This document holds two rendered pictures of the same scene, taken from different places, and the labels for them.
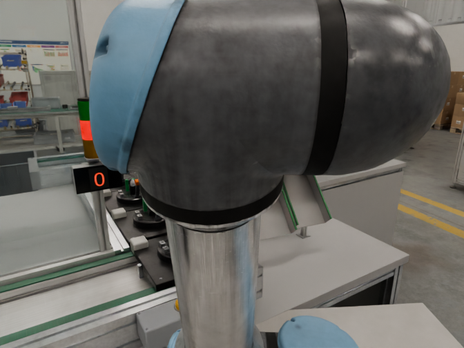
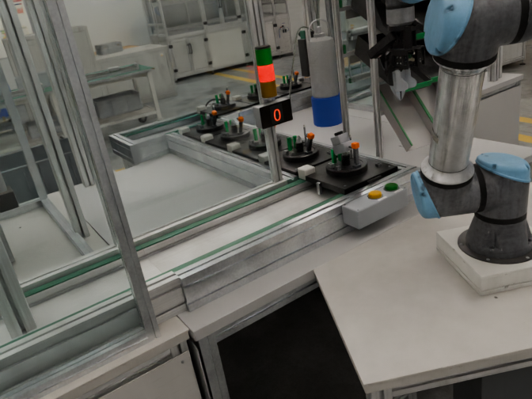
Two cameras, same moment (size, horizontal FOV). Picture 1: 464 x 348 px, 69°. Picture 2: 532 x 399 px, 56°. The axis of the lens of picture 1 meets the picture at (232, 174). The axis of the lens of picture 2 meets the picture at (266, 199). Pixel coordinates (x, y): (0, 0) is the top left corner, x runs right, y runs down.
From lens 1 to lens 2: 0.83 m
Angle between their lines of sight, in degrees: 6
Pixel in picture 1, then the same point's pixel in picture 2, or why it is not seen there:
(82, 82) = (256, 33)
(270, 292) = not seen: hidden behind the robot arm
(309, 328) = (493, 155)
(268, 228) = (416, 139)
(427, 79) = not seen: outside the picture
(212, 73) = (488, 11)
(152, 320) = (358, 206)
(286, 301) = not seen: hidden behind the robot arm
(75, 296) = (276, 212)
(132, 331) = (340, 220)
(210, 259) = (469, 90)
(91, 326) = (316, 215)
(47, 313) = (264, 223)
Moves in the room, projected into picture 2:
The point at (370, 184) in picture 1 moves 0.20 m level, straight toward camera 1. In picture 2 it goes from (486, 104) to (488, 113)
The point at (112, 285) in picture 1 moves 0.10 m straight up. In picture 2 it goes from (299, 203) to (295, 174)
